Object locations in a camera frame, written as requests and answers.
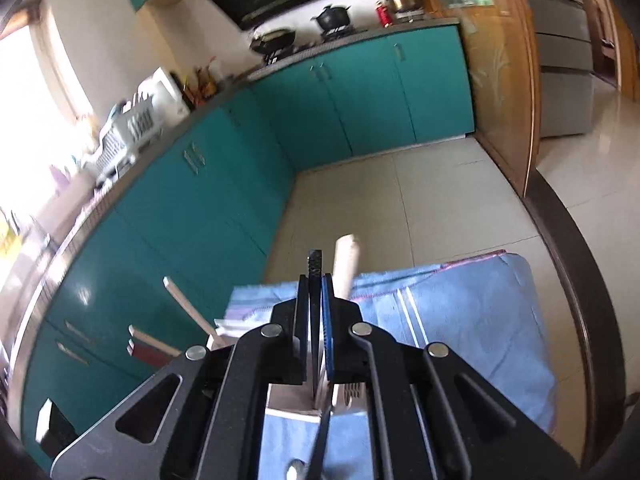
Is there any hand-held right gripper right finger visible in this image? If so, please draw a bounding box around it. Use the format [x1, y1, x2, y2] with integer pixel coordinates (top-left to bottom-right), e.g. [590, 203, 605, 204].
[322, 272, 586, 480]

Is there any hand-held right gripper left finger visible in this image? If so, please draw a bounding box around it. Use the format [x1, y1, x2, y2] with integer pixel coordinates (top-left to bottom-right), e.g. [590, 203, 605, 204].
[50, 274, 313, 480]

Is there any black patterned chopstick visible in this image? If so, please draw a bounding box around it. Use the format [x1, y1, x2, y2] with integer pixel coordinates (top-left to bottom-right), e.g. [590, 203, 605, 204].
[300, 249, 335, 480]

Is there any white plastic utensil holder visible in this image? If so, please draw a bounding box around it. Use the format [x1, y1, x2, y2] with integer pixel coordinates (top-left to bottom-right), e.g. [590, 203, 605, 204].
[207, 234, 373, 423]

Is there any beige wooden chopstick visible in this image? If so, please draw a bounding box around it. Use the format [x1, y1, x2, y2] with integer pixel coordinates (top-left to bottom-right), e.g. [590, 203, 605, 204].
[128, 325, 181, 356]
[162, 276, 218, 338]

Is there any dark red chopstick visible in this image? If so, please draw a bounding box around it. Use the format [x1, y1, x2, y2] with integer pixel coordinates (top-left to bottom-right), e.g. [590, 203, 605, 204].
[127, 340, 173, 368]

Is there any blue striped tablecloth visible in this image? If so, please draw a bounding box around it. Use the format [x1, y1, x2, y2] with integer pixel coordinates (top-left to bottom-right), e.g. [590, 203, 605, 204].
[227, 250, 558, 480]

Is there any group of condiment bottles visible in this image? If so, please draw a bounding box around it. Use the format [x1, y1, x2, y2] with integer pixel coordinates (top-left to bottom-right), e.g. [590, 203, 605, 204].
[180, 57, 226, 106]

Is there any dark wooden dining table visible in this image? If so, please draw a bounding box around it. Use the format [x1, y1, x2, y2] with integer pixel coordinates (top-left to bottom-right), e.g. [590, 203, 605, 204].
[522, 170, 628, 471]

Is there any wooden door with frosted glass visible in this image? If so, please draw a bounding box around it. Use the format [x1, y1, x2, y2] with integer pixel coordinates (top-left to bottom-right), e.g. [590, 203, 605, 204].
[402, 0, 543, 198]

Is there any white dish rack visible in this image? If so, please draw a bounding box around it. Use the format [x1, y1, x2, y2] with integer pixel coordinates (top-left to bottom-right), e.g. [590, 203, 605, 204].
[92, 92, 166, 183]

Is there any white microwave oven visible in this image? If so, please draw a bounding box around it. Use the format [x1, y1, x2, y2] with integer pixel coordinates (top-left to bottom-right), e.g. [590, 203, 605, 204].
[137, 66, 191, 128]

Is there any gas stove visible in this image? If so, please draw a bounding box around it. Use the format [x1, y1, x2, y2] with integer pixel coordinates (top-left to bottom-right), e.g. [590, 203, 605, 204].
[262, 27, 361, 63]

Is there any black wok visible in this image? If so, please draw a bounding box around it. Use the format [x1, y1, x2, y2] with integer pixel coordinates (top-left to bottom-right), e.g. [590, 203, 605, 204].
[248, 27, 297, 56]

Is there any black cooking pot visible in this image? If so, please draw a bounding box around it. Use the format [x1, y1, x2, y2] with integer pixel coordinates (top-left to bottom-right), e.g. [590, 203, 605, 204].
[311, 5, 352, 36]

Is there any grey kitchen countertop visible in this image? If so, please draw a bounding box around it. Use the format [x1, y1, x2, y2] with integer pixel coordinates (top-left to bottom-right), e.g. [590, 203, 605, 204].
[30, 16, 461, 281]

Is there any grey refrigerator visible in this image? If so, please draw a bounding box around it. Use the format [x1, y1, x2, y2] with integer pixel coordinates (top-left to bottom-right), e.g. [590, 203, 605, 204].
[515, 0, 596, 138]

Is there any kitchen window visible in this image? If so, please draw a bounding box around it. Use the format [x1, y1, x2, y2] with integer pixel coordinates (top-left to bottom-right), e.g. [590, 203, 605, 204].
[0, 7, 96, 221]

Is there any wooden doorway frame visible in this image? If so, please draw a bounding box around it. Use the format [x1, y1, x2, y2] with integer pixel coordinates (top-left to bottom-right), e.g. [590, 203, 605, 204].
[575, 0, 633, 101]

